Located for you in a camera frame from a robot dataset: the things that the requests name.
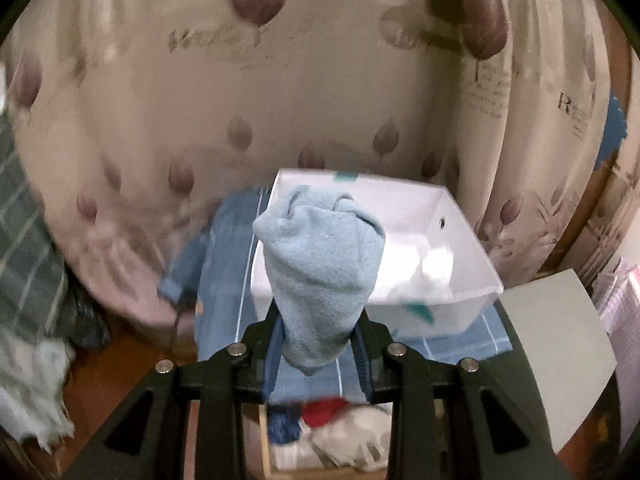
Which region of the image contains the dark blue floral underwear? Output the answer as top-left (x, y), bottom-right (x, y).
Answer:
top-left (267, 402), bottom-right (307, 446)

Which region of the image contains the pink checked cloth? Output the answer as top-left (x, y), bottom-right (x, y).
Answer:
top-left (592, 257), bottom-right (640, 456)

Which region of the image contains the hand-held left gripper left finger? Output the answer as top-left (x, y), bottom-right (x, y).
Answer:
top-left (62, 305), bottom-right (286, 480)

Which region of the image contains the white patterned underwear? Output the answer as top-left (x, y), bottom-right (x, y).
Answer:
top-left (310, 407), bottom-right (393, 471)

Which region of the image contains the blue flat sheet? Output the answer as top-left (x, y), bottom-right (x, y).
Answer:
top-left (595, 90), bottom-right (628, 171)

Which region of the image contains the grey plaid pillow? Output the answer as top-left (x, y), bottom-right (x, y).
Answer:
top-left (0, 110), bottom-right (71, 336)

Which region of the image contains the red underwear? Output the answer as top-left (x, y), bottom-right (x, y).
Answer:
top-left (302, 396), bottom-right (351, 428)

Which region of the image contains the crumpled white cloth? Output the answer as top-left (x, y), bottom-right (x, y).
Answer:
top-left (0, 330), bottom-right (76, 453)

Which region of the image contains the light blue sock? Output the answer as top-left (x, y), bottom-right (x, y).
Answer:
top-left (252, 185), bottom-right (387, 375)

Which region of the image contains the white cardboard box teal print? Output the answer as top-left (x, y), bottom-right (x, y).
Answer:
top-left (250, 168), bottom-right (504, 339)

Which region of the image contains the pink leaf-patterned curtain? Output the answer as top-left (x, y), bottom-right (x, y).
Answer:
top-left (0, 0), bottom-right (640, 341)

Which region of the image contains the wooden drawer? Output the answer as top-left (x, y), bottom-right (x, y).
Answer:
top-left (257, 400), bottom-right (396, 476)

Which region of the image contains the grey cardboard sheet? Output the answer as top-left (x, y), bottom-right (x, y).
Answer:
top-left (500, 268), bottom-right (619, 453)

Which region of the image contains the blue checked cloth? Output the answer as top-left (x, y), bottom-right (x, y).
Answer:
top-left (159, 187), bottom-right (512, 406)

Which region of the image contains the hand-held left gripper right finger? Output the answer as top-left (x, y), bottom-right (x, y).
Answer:
top-left (350, 310), bottom-right (576, 480)

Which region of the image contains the dark blue packet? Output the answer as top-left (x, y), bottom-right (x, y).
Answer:
top-left (70, 285), bottom-right (111, 351)

